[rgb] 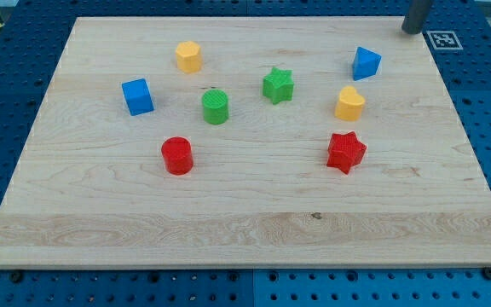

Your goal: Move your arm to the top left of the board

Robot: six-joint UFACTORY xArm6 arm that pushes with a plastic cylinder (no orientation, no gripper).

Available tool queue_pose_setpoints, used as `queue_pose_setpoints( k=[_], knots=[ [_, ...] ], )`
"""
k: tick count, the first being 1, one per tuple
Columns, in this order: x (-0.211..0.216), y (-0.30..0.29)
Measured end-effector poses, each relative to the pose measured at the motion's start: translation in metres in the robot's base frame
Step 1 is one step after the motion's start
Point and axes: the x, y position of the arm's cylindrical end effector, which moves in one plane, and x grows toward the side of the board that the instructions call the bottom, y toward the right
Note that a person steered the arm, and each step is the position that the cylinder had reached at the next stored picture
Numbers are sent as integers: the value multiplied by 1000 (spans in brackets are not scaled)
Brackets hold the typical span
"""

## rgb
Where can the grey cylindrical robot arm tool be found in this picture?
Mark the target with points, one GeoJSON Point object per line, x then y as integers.
{"type": "Point", "coordinates": [416, 16]}

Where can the light wooden board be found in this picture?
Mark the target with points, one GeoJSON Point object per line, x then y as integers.
{"type": "Point", "coordinates": [91, 191]}

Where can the green cylinder block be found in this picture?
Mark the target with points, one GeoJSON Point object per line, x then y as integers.
{"type": "Point", "coordinates": [215, 107]}

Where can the red cylinder block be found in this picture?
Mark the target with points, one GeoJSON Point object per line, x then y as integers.
{"type": "Point", "coordinates": [177, 155]}

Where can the green star block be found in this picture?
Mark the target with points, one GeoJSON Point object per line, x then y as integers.
{"type": "Point", "coordinates": [278, 85]}

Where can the red star block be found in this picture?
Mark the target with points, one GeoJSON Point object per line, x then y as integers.
{"type": "Point", "coordinates": [345, 151]}

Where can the yellow hexagon block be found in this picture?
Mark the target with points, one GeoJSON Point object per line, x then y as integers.
{"type": "Point", "coordinates": [188, 56]}

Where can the yellow heart block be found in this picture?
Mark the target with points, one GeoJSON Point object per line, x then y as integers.
{"type": "Point", "coordinates": [350, 104]}

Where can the blue cube block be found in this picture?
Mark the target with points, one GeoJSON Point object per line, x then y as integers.
{"type": "Point", "coordinates": [137, 97]}

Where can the blue triangle block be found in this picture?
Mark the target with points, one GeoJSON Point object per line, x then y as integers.
{"type": "Point", "coordinates": [365, 63]}

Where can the white fiducial marker tag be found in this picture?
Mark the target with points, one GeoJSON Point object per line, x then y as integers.
{"type": "Point", "coordinates": [444, 40]}

